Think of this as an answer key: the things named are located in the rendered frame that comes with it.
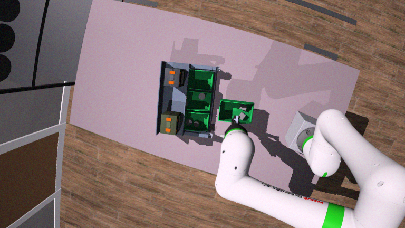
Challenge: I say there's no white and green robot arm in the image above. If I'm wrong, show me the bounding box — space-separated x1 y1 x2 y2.
215 109 405 228

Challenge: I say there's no grey metal shelf rack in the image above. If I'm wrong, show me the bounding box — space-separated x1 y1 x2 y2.
156 61 220 138

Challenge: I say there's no green open-front storage bin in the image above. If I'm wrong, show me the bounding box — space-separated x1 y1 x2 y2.
218 99 254 124

